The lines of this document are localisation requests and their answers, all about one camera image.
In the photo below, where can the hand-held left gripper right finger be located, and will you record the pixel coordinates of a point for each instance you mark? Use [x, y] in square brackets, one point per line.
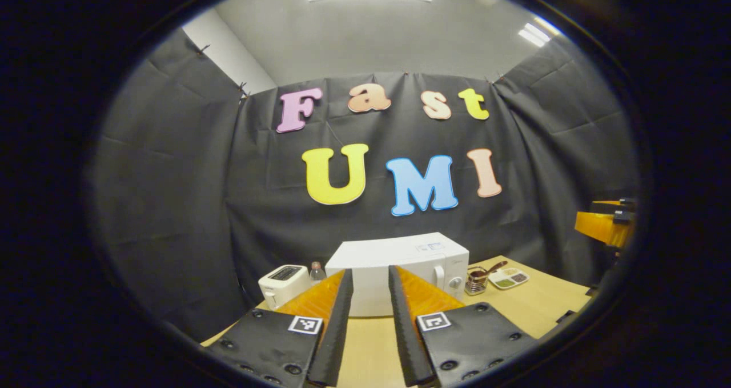
[405, 342]

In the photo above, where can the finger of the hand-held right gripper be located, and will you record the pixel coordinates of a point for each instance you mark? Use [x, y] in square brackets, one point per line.
[619, 205]
[599, 228]

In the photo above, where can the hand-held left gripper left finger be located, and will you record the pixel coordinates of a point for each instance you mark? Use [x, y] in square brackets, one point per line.
[337, 342]

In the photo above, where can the white microwave oven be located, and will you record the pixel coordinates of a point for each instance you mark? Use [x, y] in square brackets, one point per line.
[371, 262]

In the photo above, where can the clear water bottle red label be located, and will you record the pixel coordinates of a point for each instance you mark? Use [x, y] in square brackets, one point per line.
[317, 272]

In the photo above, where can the white toaster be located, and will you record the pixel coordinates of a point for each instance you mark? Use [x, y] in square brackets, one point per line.
[282, 285]

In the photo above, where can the metal utensil holder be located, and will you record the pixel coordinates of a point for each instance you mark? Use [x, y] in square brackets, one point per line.
[475, 285]

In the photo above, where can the white divided dish of grains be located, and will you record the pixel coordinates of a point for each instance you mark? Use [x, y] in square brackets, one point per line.
[508, 278]

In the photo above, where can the small ceiling light panel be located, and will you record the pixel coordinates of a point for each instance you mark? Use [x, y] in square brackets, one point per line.
[534, 35]

